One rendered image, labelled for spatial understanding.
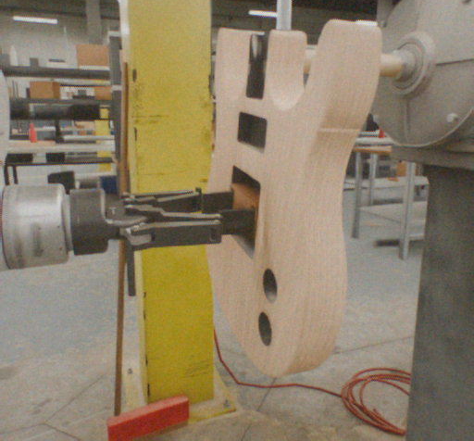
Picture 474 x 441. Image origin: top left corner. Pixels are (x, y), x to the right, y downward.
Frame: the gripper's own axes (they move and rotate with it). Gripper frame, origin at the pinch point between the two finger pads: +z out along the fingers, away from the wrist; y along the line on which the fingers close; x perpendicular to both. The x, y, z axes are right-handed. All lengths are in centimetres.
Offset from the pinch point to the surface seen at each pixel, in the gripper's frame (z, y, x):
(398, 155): 38.5, -15.3, 3.3
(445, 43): 30.6, -1.8, 22.2
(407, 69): 28.1, -5.4, 18.6
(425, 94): 30.6, -3.6, 15.2
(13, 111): -96, -478, -37
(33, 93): -67, -416, -12
